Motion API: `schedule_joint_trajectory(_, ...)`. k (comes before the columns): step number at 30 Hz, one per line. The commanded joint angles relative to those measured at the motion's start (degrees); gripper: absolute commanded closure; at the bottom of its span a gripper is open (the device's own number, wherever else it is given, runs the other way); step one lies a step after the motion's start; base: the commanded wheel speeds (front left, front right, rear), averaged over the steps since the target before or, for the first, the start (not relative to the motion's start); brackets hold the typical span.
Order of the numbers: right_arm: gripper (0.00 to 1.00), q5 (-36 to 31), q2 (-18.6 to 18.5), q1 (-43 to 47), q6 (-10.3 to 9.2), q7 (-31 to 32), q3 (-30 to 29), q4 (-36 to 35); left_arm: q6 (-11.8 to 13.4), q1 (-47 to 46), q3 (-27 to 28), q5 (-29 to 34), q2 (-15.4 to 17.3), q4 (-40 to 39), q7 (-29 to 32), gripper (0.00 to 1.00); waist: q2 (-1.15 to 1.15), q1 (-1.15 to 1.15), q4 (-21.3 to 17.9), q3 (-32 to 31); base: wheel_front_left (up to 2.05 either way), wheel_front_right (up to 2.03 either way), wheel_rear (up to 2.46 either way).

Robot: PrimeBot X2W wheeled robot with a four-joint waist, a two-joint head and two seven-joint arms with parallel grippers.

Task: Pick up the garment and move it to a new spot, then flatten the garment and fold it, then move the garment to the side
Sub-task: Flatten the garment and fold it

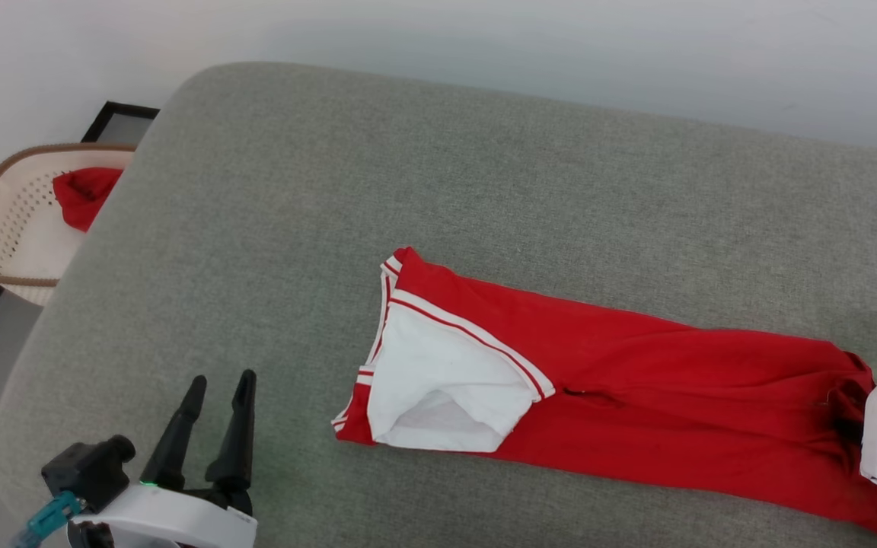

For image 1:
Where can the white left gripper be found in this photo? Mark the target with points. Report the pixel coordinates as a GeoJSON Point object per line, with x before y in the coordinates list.
{"type": "Point", "coordinates": [172, 521]}

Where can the red garment with white trim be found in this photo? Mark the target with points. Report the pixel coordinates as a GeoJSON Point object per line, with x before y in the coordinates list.
{"type": "Point", "coordinates": [636, 380]}

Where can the red cloth in basket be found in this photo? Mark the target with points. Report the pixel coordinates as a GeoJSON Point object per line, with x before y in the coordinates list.
{"type": "Point", "coordinates": [84, 194]}

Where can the cream plastic laundry basket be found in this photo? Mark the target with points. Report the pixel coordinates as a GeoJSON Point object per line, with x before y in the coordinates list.
{"type": "Point", "coordinates": [12, 236]}

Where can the black floor edge strip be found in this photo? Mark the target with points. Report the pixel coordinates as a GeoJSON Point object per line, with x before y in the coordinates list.
{"type": "Point", "coordinates": [122, 114]}

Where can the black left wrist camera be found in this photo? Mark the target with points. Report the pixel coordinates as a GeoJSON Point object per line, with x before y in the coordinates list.
{"type": "Point", "coordinates": [88, 472]}

